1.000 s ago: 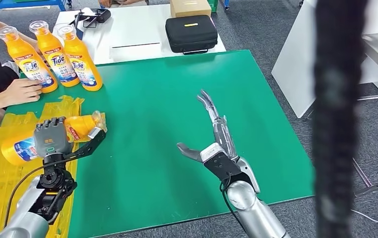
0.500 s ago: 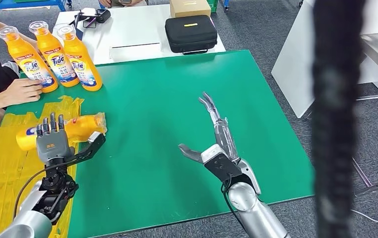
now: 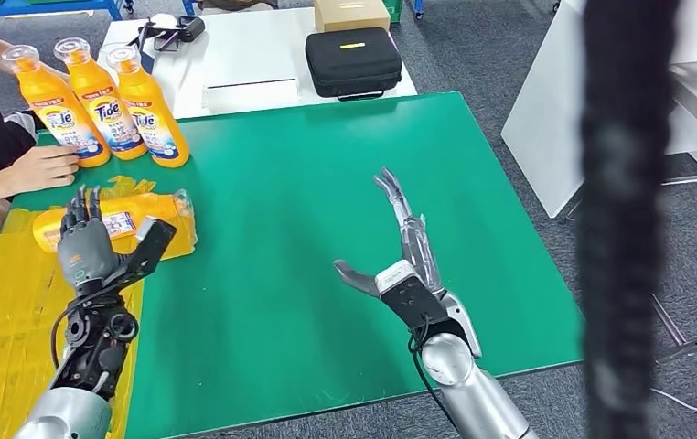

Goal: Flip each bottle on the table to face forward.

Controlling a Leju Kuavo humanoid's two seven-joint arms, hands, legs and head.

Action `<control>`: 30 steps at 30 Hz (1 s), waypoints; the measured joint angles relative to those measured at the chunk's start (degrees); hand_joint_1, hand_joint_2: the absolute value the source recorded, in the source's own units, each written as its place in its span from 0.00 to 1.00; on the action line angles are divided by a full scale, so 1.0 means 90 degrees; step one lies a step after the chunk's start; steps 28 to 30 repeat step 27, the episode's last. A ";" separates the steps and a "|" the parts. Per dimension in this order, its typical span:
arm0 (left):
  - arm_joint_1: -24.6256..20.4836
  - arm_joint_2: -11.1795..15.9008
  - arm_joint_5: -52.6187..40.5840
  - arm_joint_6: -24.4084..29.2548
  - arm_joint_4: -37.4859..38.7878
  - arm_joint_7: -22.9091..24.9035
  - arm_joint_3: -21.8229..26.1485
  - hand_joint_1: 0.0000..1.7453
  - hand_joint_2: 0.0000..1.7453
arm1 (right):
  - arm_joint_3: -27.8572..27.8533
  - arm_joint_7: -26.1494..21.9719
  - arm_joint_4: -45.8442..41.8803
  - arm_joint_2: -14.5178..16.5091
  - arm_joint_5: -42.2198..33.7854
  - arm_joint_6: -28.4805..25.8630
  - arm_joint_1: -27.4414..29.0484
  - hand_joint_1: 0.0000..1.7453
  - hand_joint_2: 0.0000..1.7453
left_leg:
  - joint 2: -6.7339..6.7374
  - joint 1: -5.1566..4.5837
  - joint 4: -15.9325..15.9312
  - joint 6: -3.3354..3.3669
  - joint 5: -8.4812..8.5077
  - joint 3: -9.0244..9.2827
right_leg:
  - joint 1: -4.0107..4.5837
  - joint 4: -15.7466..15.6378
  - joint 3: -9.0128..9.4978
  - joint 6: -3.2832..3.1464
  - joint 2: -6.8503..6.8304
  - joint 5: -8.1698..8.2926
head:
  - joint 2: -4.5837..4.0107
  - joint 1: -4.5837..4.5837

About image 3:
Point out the thin black strip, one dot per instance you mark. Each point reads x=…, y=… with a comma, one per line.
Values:
x=251, y=83

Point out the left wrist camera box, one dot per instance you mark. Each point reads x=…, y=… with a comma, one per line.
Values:
x=151, y=245

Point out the green plastic crate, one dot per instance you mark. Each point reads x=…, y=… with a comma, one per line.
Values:
x=395, y=9

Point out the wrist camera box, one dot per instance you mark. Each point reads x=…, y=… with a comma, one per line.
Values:
x=151, y=245
x=412, y=303

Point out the yellow tape sheet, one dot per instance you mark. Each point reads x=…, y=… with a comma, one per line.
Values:
x=9, y=339

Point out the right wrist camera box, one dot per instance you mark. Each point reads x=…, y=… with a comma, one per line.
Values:
x=412, y=303

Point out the black carrying case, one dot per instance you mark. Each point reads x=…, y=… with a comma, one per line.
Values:
x=353, y=63

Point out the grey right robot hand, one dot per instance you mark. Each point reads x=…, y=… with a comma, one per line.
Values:
x=421, y=248

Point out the black headset device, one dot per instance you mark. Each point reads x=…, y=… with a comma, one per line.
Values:
x=190, y=28

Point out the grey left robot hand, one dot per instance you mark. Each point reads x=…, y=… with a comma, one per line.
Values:
x=85, y=251

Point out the dark blue folder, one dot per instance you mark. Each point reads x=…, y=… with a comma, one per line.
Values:
x=147, y=62

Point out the orange detergent bottle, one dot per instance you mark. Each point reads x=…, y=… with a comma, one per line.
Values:
x=148, y=115
x=103, y=106
x=136, y=212
x=57, y=115

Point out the person's right hand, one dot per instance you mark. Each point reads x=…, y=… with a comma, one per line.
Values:
x=45, y=168

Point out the white panel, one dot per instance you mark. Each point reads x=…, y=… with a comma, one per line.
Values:
x=536, y=121

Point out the white table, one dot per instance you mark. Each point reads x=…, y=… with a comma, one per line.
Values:
x=245, y=54

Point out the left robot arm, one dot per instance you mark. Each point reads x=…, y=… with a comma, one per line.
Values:
x=94, y=345

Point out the green table mat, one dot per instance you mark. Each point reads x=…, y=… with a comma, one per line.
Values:
x=300, y=182

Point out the blue metal rack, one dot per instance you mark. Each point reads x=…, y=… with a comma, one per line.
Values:
x=51, y=7

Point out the cardboard box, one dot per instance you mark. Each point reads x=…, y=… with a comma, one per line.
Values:
x=351, y=15

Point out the blurred black pole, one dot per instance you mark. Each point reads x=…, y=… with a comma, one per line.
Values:
x=627, y=212

